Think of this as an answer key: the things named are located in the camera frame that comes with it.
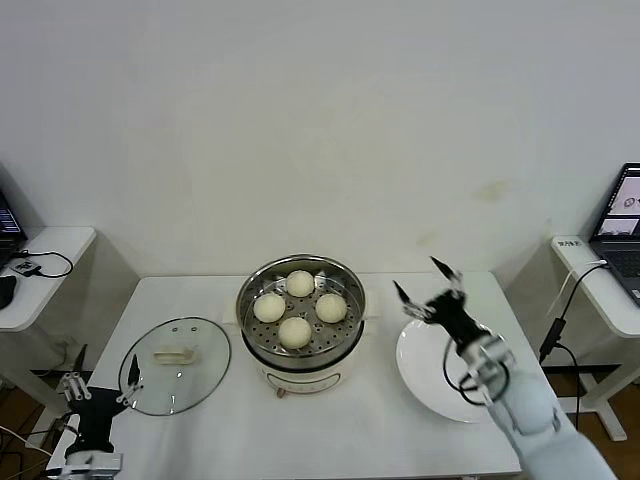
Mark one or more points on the black computer mouse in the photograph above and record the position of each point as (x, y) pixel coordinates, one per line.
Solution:
(7, 291)

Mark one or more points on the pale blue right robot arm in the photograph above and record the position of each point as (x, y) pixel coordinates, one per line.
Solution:
(530, 410)

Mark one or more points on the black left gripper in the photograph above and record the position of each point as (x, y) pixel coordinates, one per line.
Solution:
(95, 415)

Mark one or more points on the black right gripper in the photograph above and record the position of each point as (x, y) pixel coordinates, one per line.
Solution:
(452, 315)

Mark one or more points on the small black hub device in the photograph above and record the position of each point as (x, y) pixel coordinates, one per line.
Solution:
(25, 267)

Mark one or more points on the white steamed baozi bun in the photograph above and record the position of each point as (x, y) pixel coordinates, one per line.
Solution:
(300, 284)
(331, 308)
(270, 308)
(295, 332)

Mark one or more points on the white side desk with mouse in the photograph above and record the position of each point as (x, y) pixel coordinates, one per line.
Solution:
(55, 280)

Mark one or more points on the round white plate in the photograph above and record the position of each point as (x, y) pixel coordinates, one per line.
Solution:
(425, 370)

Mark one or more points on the stainless steel steamer basket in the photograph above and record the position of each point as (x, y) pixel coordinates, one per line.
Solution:
(300, 306)

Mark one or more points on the grey laptop pink screen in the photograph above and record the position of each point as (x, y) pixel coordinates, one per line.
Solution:
(622, 250)

